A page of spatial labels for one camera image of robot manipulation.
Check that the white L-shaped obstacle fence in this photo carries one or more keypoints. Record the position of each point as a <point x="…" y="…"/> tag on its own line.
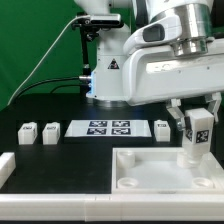
<point x="112" y="207"/>

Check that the camera on black stand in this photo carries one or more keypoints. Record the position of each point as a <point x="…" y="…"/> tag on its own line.
<point x="89" y="27"/>

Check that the white plate with AprilTags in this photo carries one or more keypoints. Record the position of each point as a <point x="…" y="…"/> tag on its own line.
<point x="108" y="128"/>

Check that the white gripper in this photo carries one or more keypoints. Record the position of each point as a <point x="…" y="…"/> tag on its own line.
<point x="155" y="75"/>

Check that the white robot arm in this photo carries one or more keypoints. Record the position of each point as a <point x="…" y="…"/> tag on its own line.
<point x="184" y="25"/>

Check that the white square table top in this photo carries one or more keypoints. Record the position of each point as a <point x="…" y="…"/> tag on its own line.
<point x="162" y="170"/>

